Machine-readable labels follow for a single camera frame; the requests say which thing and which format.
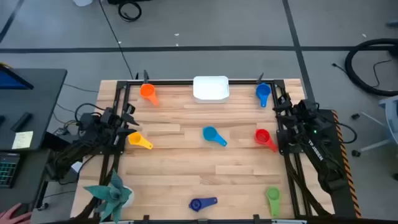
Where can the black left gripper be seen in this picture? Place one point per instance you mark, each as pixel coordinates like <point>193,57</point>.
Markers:
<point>119,132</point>

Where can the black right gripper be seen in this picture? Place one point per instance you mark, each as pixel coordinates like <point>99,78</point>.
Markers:
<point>298,124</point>

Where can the yellow measuring cup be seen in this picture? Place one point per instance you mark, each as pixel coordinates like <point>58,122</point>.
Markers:
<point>136,138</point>

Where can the orange measuring cup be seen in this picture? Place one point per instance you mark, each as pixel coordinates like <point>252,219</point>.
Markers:
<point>147,91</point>

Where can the blue measuring cup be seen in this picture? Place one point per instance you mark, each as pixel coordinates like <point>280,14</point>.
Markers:
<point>263,90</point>

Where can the red measuring cup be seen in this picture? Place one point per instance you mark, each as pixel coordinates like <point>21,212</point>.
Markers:
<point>262,136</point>

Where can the white plastic basket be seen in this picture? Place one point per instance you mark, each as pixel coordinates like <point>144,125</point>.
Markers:
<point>211,88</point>

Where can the teal measuring cup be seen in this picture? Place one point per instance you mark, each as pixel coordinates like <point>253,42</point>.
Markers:
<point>210,133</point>

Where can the green measuring cup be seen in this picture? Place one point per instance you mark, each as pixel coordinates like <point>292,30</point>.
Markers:
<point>273,194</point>

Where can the purple measuring cup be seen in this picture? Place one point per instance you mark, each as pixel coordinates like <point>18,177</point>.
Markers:
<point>196,204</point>

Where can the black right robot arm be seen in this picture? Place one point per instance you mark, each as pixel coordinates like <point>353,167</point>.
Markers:
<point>317,155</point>

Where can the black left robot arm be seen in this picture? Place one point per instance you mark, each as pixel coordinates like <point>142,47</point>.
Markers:
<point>93,130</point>

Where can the small black floor object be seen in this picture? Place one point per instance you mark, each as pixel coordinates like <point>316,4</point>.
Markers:
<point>355,116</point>

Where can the white printed sheet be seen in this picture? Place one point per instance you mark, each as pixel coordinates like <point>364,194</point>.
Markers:
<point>76,167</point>

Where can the teal artificial plant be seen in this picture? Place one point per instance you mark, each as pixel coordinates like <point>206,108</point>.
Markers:
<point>112,196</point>

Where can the black control box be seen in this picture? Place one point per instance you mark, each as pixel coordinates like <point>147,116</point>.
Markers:
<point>49,141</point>

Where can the white plant pot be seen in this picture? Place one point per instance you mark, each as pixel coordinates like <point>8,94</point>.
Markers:
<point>130,199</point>

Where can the black desk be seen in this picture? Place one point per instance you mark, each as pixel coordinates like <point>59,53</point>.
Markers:
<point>40,102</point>

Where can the black panel with striped edge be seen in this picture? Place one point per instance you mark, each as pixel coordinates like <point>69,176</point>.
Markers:
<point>340,199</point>

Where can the white office chair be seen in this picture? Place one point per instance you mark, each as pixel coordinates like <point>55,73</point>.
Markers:
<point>392,112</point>

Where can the black remote control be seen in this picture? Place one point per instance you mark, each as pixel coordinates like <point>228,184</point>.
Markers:
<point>21,122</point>

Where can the yellow sticky note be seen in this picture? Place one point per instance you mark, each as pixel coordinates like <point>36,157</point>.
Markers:
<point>22,140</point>

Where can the white container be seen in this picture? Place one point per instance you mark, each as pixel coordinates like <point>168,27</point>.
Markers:
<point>82,2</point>

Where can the black computer monitor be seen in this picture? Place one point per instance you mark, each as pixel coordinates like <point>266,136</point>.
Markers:
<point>12,81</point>

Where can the backlit black keyboard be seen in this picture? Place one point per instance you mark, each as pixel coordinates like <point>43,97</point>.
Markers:
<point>8,170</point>

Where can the person's hand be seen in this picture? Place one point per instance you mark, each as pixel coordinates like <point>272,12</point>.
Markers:
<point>12,216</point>

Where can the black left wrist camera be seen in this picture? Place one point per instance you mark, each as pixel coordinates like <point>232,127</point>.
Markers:
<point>108,115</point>

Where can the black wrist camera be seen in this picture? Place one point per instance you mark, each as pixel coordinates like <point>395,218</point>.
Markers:
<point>108,115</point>
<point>308,107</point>

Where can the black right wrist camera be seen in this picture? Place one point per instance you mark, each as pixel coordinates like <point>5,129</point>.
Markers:
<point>308,107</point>

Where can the black frame clamp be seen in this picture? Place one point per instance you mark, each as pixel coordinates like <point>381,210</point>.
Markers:
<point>145,77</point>
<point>145,217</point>
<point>256,217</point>
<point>260,78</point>

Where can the black metal table frame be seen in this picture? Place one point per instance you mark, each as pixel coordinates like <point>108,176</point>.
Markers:
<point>174,82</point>

